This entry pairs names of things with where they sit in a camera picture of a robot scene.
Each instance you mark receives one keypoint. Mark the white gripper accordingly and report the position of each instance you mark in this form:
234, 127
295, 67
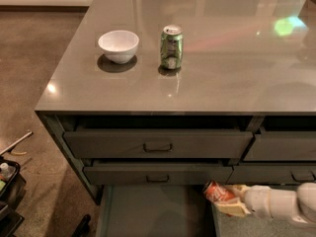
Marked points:
258, 200

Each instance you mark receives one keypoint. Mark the red coke can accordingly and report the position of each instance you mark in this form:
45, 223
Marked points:
215, 192

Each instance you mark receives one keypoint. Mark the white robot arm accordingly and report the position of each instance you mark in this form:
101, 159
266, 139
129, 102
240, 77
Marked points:
294, 207

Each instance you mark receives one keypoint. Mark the grey middle right drawer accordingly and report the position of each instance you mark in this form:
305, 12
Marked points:
276, 174

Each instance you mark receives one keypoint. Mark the grey top right drawer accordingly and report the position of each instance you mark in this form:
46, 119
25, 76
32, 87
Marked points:
282, 145

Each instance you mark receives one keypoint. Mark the grey open bottom drawer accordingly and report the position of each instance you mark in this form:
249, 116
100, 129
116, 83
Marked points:
155, 211

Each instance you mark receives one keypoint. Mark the grey counter cabinet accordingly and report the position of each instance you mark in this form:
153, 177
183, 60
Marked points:
247, 65

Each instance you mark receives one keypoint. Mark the grey middle left drawer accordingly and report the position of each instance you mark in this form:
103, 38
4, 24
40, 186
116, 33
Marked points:
156, 173

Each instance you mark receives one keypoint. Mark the grey top left drawer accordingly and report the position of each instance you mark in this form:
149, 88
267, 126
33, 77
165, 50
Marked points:
157, 143

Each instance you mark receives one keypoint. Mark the green soda can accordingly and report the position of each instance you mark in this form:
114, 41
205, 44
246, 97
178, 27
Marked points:
171, 47

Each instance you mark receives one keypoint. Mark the black object on floor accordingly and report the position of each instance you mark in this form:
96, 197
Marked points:
83, 227

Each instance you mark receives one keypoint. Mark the white bowl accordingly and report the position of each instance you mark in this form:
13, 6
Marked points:
119, 46

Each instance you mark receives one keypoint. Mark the metal rod on floor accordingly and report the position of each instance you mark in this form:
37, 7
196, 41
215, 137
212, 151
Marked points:
15, 143

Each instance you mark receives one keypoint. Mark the black cart with items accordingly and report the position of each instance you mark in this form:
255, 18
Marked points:
11, 194

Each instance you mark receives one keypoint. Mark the white plastic bottle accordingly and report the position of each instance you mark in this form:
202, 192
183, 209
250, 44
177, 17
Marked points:
6, 171

